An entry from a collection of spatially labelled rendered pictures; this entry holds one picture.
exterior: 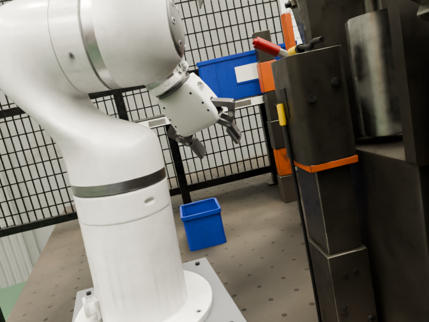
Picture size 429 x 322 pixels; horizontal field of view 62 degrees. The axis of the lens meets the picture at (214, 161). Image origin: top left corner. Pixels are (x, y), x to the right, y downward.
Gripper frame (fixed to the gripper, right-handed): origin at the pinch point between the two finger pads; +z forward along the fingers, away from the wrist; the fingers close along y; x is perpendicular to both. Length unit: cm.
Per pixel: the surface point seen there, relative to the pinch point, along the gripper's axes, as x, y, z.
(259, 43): -11.1, -14.8, -11.1
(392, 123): 22.0, -33.4, -5.1
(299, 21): -16.6, -22.1, -9.4
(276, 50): -11.5, -16.6, -8.0
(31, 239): -74, 233, 48
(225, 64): -40.8, 7.0, -2.9
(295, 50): 11.5, -25.6, -13.9
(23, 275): -55, 246, 64
